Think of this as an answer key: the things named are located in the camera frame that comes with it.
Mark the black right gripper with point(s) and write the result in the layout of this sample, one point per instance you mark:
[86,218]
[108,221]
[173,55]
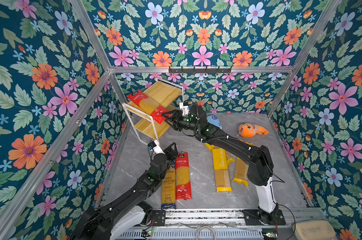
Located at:
[178,116]

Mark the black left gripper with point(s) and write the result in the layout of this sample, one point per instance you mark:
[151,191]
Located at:
[171,153]

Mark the red spaghetti pack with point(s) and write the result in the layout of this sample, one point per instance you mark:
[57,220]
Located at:
[183,177]
[148,105]

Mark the blue gold spaghetti pack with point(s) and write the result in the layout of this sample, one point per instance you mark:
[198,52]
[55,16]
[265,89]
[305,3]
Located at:
[168,191]

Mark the yellow Pastatime spaghetti pack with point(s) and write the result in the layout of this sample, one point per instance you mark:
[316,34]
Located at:
[222,178]

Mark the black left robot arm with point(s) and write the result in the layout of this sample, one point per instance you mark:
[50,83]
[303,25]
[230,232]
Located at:
[130,209]

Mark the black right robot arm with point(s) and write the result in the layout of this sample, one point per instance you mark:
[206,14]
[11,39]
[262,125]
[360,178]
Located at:
[259,160]

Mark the yellow spaghetti pack rear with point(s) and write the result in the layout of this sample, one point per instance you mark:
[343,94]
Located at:
[211,146]

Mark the light blue tissue pack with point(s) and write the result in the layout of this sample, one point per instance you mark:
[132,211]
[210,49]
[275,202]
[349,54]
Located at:
[214,120]

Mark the yellow spaghetti pack right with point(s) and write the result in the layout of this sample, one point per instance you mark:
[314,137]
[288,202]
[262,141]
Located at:
[241,171]

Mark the orange plush fish toy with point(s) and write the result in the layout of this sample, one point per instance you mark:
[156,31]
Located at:
[247,130]

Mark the beige cushion pad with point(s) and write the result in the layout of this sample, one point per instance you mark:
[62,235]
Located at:
[315,230]

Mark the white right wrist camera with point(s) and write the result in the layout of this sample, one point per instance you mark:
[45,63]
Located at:
[184,107]

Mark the white frame wooden shelf rack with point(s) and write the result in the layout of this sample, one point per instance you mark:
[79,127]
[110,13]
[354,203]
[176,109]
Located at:
[165,94]

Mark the black wall hook rail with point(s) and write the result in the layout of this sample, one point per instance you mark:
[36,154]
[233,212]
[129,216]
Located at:
[199,70]

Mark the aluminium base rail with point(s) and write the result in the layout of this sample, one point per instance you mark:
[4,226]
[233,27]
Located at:
[209,224]

